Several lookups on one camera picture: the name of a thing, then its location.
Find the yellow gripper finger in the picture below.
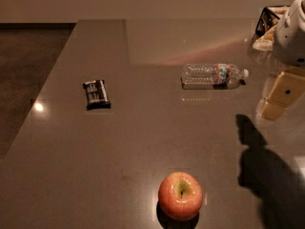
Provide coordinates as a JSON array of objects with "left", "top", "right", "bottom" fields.
[
  {"left": 258, "top": 70, "right": 305, "bottom": 120},
  {"left": 253, "top": 26, "right": 276, "bottom": 52}
]

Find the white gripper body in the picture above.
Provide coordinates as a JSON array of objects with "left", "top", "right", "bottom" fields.
[{"left": 274, "top": 0, "right": 305, "bottom": 66}]

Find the clear plastic water bottle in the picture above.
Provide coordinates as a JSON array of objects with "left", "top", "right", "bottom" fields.
[{"left": 181, "top": 63, "right": 250, "bottom": 90}]

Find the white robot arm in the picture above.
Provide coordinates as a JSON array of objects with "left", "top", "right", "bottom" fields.
[{"left": 253, "top": 0, "right": 305, "bottom": 120}]

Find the red yellow apple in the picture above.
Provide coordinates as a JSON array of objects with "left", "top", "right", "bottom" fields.
[{"left": 158, "top": 172, "right": 203, "bottom": 221}]

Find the black wire basket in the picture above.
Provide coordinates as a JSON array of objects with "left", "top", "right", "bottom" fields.
[{"left": 255, "top": 6, "right": 290, "bottom": 37}]

